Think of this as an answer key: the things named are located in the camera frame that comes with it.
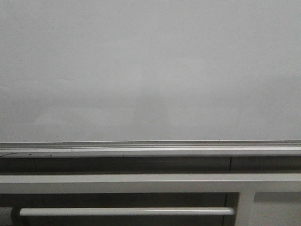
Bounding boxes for white whiteboard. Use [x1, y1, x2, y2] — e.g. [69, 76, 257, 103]
[0, 0, 301, 143]

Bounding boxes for aluminium whiteboard marker tray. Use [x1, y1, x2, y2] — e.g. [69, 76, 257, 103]
[0, 140, 301, 158]

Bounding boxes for white horizontal bar handle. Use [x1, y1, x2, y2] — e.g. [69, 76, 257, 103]
[20, 207, 235, 217]

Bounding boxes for white cabinet frame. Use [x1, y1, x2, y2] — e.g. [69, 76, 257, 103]
[0, 173, 301, 226]

